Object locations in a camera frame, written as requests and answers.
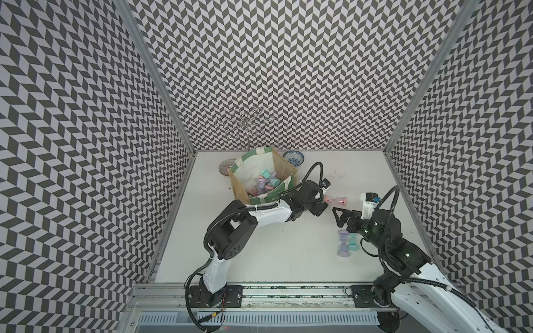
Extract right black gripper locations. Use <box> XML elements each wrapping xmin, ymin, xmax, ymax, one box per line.
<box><xmin>332</xmin><ymin>207</ymin><xmax>388</xmax><ymax>253</ymax></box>

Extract pink hourglass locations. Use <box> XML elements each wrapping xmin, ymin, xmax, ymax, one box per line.
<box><xmin>324</xmin><ymin>195</ymin><xmax>347</xmax><ymax>207</ymax></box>

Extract purple hourglass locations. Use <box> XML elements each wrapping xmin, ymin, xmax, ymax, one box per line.
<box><xmin>337</xmin><ymin>230</ymin><xmax>350</xmax><ymax>258</ymax></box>

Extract teal hourglass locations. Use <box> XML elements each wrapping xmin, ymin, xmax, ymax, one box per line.
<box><xmin>258</xmin><ymin>169</ymin><xmax>281</xmax><ymax>187</ymax></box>
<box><xmin>348</xmin><ymin>233</ymin><xmax>359</xmax><ymax>252</ymax></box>

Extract brown green canvas bag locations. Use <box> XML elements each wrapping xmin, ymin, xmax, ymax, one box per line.
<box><xmin>228</xmin><ymin>147</ymin><xmax>298</xmax><ymax>205</ymax></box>

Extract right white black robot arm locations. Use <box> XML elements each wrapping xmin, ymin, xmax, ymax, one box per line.
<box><xmin>333</xmin><ymin>208</ymin><xmax>504</xmax><ymax>332</ymax></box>

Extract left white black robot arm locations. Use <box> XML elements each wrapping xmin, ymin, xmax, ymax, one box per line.
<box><xmin>185</xmin><ymin>178</ymin><xmax>331</xmax><ymax>308</ymax></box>

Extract blue white ceramic bowl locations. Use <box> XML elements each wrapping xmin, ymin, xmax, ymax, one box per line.
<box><xmin>283</xmin><ymin>151</ymin><xmax>305</xmax><ymax>167</ymax></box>

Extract pink glass bowl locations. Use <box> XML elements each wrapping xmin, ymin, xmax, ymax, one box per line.
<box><xmin>218</xmin><ymin>158</ymin><xmax>236</xmax><ymax>177</ymax></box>

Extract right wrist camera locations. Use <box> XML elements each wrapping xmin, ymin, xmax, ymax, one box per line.
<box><xmin>360</xmin><ymin>192</ymin><xmax>381</xmax><ymax>220</ymax></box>

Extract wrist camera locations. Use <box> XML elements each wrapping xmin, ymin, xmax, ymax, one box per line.
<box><xmin>360</xmin><ymin>192</ymin><xmax>381</xmax><ymax>220</ymax></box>
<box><xmin>320</xmin><ymin>178</ymin><xmax>331</xmax><ymax>191</ymax></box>

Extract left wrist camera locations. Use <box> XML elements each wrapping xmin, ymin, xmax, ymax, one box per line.
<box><xmin>320</xmin><ymin>178</ymin><xmax>331</xmax><ymax>191</ymax></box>

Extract silver wire tree stand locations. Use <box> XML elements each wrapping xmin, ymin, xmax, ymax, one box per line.
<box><xmin>215</xmin><ymin>107</ymin><xmax>271</xmax><ymax>151</ymax></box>

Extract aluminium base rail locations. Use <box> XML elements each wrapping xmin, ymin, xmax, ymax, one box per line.
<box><xmin>124</xmin><ymin>282</ymin><xmax>476</xmax><ymax>313</ymax></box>

